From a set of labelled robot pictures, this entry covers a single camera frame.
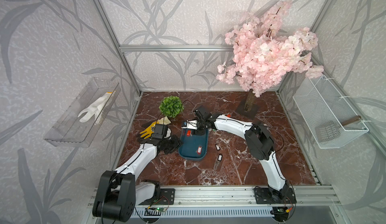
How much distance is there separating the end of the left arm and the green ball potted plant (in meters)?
0.21

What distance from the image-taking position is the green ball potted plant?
955mm

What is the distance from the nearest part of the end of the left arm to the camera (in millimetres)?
635
